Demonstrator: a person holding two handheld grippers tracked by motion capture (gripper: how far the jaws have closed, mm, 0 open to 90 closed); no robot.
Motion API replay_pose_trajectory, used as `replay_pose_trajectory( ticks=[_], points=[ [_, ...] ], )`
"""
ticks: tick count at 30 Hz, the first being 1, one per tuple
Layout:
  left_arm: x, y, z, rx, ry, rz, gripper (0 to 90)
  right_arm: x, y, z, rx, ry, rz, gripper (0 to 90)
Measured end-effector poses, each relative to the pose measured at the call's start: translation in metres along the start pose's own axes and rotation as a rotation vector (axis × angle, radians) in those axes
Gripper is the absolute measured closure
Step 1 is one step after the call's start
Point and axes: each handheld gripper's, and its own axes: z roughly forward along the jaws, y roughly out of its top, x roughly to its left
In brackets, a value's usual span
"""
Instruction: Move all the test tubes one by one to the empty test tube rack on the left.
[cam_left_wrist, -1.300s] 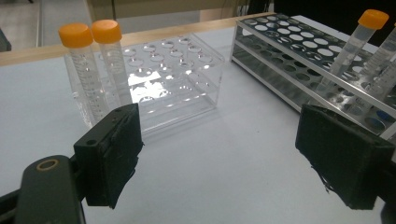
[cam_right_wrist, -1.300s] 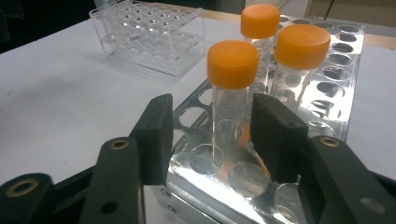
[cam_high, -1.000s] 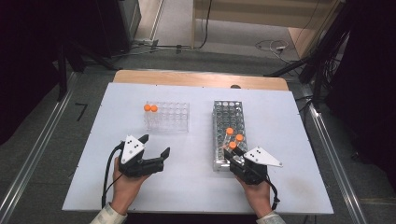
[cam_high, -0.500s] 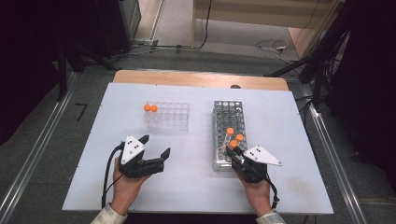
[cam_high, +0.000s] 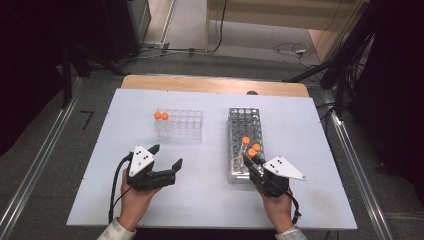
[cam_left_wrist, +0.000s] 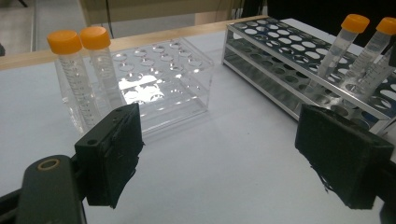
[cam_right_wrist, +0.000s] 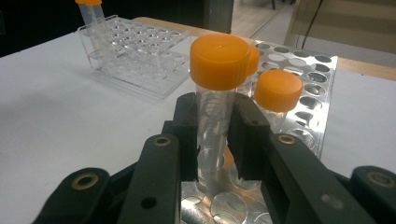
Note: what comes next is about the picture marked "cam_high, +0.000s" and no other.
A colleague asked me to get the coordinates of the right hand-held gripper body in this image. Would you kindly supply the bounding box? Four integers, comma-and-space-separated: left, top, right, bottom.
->
249, 155, 307, 198

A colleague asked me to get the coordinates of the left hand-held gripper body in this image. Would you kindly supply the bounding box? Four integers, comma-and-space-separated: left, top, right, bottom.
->
125, 144, 177, 192

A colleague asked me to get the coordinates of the clear acrylic tube rack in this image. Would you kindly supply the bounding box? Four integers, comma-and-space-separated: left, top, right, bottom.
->
153, 108, 204, 144

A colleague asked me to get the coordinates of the metal tube rack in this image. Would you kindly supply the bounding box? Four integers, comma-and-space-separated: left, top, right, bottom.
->
227, 106, 268, 184

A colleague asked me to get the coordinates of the person's right hand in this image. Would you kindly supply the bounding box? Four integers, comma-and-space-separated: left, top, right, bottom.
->
256, 184, 294, 234

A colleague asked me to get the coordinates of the person's left hand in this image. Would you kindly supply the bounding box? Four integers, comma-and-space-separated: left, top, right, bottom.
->
118, 168, 163, 223

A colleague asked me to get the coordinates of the wooden table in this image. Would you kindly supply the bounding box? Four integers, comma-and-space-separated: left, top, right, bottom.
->
120, 74, 310, 98

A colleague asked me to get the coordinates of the grey power strip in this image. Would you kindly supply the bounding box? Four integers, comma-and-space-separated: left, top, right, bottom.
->
141, 41, 171, 51

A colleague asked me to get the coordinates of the dark metal stand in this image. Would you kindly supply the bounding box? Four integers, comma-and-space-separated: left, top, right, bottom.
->
60, 44, 74, 110

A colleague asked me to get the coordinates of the black metal stand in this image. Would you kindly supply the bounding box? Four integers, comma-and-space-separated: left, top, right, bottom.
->
282, 3, 378, 116

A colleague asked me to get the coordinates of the dark cabinet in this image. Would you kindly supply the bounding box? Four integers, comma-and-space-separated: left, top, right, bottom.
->
103, 0, 153, 63

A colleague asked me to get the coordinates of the light wooden furniture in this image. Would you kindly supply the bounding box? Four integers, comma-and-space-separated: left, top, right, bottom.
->
204, 0, 368, 64

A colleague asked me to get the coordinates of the dark curtain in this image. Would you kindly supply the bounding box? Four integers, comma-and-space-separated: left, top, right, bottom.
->
0, 0, 68, 156
349, 0, 424, 196

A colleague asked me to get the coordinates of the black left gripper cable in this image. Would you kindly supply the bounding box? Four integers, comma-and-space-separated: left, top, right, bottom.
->
108, 152, 134, 224

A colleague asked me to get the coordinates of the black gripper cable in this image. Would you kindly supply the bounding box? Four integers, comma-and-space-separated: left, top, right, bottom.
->
285, 191, 303, 225
108, 152, 134, 224

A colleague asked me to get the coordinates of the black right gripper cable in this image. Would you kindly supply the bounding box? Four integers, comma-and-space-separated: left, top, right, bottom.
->
285, 191, 303, 225

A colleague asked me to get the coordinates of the metal floor rail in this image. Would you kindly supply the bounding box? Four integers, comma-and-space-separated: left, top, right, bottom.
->
321, 89, 396, 240
0, 76, 84, 239

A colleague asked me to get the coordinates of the white floor cable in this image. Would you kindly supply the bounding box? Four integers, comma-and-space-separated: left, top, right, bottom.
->
273, 42, 310, 63

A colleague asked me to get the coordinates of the black cable bundle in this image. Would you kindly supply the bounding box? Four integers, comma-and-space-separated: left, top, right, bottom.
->
344, 31, 376, 89

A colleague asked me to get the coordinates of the black hanging cable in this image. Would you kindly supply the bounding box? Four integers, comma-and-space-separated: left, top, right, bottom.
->
166, 0, 229, 54

